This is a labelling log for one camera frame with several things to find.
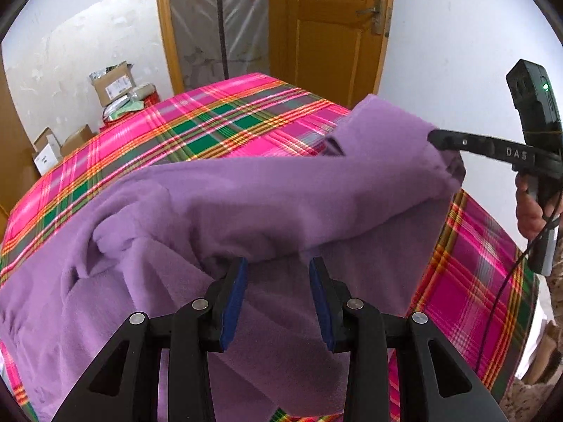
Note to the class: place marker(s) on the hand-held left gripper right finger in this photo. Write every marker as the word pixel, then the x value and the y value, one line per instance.
pixel 319 303

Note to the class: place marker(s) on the white cardboard box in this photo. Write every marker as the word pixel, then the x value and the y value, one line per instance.
pixel 46 154

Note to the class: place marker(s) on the clear plastic sheet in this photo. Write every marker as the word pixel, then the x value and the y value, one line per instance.
pixel 198 22

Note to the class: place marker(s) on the wooden door frame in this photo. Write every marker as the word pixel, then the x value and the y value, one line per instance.
pixel 166 26

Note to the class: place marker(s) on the purple fleece pants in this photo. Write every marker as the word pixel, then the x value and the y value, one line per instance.
pixel 264 202

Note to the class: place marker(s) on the brown labelled cardboard box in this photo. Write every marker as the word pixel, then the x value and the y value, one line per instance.
pixel 114 83

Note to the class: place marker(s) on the wooden wardrobe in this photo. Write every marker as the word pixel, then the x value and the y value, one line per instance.
pixel 13 149

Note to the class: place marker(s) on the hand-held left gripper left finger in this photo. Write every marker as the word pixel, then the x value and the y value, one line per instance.
pixel 233 303

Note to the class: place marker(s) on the person's right hand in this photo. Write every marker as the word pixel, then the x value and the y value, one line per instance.
pixel 528 220

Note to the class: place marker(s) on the pink plaid blanket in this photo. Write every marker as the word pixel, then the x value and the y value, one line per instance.
pixel 220 114

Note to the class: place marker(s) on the small brown cardboard box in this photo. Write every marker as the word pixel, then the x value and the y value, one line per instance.
pixel 78 140

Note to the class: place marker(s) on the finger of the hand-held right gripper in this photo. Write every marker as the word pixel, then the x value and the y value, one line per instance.
pixel 466 144

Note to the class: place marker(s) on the wooden door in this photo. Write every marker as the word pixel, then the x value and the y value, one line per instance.
pixel 330 44

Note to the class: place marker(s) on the person's floral pajamas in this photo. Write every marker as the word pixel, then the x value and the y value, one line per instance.
pixel 528 400

